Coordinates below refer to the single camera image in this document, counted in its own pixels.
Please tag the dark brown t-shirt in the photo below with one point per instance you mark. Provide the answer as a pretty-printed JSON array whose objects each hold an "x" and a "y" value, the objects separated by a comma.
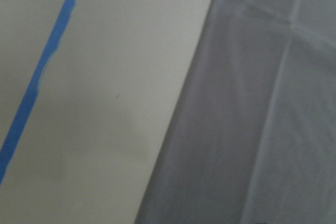
[{"x": 252, "y": 137}]

